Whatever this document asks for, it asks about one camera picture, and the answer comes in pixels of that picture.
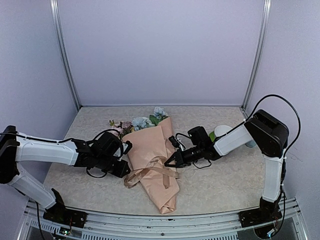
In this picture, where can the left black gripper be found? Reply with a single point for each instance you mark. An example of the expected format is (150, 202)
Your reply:
(122, 171)

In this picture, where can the tan ribbon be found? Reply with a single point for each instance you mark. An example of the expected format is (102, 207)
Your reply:
(154, 169)

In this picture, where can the light blue cup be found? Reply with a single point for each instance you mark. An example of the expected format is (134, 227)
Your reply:
(251, 144)

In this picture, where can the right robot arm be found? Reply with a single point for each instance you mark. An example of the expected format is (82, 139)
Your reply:
(261, 132)

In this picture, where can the pink rose stem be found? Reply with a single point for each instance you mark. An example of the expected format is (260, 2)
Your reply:
(120, 129)

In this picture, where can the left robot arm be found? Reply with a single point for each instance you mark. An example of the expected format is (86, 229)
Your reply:
(104, 152)

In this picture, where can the front aluminium rail base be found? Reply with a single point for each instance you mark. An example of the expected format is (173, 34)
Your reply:
(113, 226)

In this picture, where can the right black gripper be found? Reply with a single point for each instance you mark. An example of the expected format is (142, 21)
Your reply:
(180, 160)

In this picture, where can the pink wrapping paper sheet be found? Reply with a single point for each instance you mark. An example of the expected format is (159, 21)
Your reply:
(150, 150)

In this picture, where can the left aluminium frame post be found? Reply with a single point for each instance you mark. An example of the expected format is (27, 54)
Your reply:
(63, 53)

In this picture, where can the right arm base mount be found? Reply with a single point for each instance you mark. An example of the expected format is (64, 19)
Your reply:
(260, 217)

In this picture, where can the green plate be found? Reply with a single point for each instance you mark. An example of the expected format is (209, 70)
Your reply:
(212, 136)

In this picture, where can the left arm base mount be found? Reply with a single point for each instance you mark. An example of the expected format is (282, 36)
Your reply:
(62, 215)

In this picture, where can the right aluminium frame post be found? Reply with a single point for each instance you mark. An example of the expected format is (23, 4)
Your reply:
(258, 53)

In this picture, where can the white ceramic bowl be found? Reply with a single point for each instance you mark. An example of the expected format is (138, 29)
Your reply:
(221, 130)

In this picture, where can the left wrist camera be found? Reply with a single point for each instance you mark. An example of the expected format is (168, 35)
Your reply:
(123, 150)

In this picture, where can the aluminium frame post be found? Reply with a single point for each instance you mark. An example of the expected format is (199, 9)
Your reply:
(63, 53)
(258, 53)

